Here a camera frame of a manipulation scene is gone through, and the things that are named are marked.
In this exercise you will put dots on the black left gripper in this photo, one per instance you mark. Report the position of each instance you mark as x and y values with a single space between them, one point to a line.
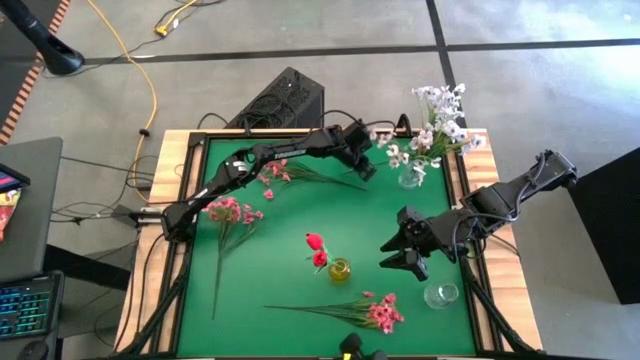
362 156

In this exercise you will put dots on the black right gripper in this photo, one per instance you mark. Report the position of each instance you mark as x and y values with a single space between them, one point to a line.
437 240

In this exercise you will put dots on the white artificial flower bunch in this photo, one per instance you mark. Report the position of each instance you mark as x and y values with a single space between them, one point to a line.
440 97
394 150
452 132

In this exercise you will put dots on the pink artificial flower bunch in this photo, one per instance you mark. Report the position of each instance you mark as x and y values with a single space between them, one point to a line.
382 315
286 176
227 207

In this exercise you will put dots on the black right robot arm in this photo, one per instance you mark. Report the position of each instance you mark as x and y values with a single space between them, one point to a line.
500 200

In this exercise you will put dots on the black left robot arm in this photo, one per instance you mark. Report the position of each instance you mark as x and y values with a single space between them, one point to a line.
285 150

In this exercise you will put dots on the clear ribbed glass vase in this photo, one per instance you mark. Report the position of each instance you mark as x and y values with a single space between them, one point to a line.
407 180

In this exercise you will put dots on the clear smooth glass vase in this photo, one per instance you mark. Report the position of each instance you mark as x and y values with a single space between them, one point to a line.
440 297

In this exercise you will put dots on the yellow embossed glass vase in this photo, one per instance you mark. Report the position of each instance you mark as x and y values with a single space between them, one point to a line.
340 272

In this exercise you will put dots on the black rounded object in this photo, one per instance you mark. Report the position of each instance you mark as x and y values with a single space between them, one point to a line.
352 347

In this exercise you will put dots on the black computer tower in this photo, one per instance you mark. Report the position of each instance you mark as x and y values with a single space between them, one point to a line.
285 100

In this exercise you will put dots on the green table mat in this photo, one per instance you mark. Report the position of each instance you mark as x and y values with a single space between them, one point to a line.
280 280

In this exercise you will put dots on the black cabinet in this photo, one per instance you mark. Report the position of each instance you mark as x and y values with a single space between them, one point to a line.
610 225

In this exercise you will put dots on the grey power adapter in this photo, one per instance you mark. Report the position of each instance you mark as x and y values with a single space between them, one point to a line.
145 216

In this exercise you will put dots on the black floor stand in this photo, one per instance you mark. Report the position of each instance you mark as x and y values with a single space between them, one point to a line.
60 57

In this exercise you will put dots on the dark grey side desk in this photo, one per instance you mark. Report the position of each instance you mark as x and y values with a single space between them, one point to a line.
35 210

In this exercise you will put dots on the tablet with pink screen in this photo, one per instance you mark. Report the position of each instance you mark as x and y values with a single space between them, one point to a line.
10 180

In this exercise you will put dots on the dark mat with orange stripes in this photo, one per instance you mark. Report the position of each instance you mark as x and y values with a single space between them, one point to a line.
12 100

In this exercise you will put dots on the colourful snack bag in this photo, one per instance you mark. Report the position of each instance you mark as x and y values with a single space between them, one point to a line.
7 210

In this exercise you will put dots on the backlit laptop keyboard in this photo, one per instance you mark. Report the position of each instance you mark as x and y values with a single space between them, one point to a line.
25 310

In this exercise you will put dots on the black computer mouse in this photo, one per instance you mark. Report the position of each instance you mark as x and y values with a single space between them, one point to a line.
32 351

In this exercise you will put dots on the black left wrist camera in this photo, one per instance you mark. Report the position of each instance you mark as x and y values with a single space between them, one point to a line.
359 135

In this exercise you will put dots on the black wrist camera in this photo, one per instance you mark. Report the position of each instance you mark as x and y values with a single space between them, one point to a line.
412 217
359 135

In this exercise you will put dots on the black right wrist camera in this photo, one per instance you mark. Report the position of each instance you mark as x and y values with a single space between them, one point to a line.
412 217

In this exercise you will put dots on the black aluminium table frame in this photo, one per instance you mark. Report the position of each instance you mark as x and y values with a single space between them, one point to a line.
280 134

